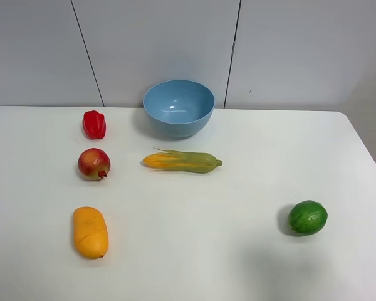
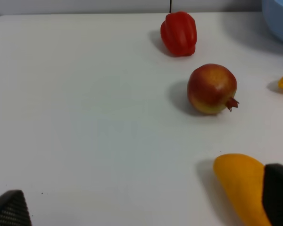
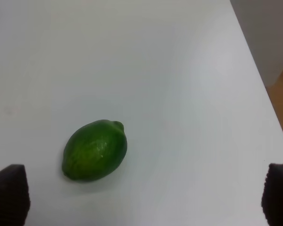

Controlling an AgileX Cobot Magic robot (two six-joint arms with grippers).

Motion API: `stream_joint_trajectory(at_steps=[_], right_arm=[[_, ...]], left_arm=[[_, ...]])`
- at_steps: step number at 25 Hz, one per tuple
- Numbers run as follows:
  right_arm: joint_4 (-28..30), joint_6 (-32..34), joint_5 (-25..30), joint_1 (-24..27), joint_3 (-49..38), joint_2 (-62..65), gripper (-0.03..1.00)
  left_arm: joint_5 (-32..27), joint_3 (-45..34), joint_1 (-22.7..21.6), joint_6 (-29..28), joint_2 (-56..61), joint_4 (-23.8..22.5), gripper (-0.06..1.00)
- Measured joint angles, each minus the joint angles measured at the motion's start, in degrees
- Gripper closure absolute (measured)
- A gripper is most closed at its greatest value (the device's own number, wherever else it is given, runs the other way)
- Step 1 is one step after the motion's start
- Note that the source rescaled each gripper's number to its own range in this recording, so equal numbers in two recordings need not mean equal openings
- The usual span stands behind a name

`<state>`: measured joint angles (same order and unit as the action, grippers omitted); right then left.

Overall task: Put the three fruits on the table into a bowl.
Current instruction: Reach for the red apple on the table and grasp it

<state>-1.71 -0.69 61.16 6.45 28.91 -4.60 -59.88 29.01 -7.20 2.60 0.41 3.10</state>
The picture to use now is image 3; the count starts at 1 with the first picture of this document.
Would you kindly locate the green lime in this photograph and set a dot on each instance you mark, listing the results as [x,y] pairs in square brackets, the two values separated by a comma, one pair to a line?
[94,151]

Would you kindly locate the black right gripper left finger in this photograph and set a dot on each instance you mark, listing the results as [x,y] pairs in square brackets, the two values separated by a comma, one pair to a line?
[14,195]

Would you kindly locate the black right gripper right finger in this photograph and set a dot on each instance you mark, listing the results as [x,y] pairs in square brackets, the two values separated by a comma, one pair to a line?
[272,197]

